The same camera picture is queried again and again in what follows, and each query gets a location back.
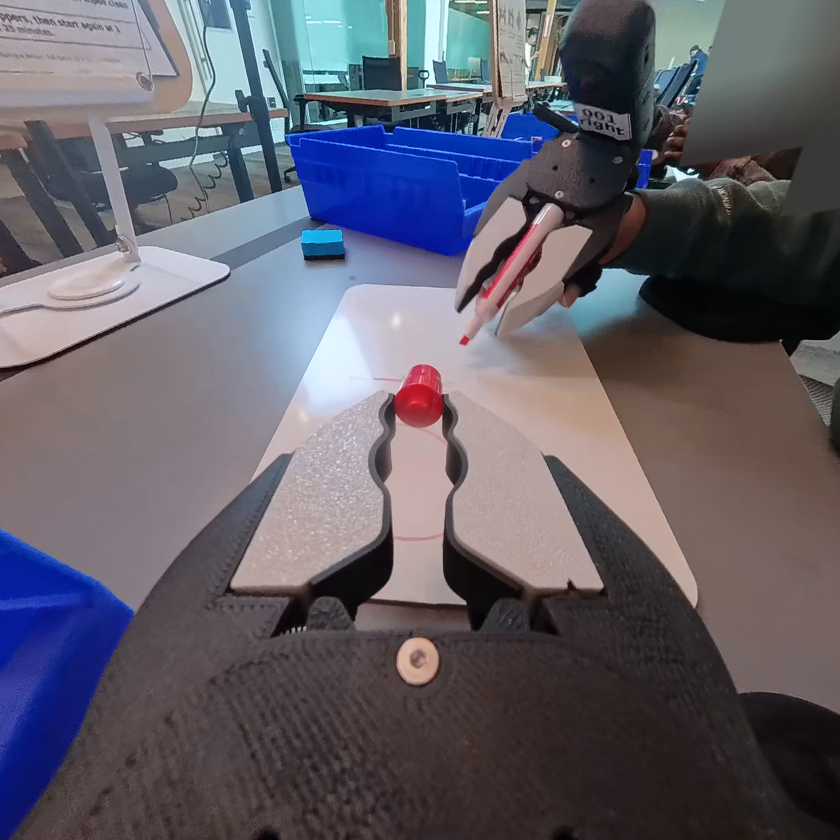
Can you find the red marker cap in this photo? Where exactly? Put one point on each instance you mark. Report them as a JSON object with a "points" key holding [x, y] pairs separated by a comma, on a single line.
{"points": [[420, 394]]}

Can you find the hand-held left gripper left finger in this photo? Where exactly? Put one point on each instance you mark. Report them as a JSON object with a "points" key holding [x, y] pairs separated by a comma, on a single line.
{"points": [[315, 519]]}

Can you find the black office chair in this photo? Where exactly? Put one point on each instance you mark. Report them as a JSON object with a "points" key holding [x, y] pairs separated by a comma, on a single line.
{"points": [[92, 184]]}

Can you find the black metal table leg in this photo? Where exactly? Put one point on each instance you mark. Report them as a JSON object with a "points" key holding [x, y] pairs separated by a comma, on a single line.
{"points": [[256, 92]]}

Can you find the wooden desk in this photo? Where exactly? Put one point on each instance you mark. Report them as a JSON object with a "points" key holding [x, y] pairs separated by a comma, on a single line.
{"points": [[368, 99]]}

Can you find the blue open-front storage bin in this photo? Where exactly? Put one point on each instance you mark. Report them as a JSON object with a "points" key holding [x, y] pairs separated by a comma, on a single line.
{"points": [[46, 670]]}

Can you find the small blue storage bin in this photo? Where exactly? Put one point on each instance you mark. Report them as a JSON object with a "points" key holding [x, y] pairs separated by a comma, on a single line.
{"points": [[525, 129]]}

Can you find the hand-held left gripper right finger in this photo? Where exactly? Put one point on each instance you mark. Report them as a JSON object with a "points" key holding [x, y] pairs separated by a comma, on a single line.
{"points": [[525, 519]]}

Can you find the white paper sign board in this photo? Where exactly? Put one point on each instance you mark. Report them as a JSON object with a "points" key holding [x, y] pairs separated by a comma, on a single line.
{"points": [[79, 46]]}

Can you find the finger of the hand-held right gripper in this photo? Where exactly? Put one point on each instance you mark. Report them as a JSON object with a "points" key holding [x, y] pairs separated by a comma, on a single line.
{"points": [[551, 276], [492, 250]]}

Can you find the black mesh chair armrest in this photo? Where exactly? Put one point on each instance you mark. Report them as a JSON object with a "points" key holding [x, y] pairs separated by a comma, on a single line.
{"points": [[715, 322], [801, 761]]}

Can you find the blue whiteboard eraser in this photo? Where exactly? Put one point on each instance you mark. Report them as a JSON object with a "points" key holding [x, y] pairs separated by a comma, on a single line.
{"points": [[323, 243]]}

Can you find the red whiteboard marker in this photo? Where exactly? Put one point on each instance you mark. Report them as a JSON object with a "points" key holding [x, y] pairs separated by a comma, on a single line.
{"points": [[512, 269]]}

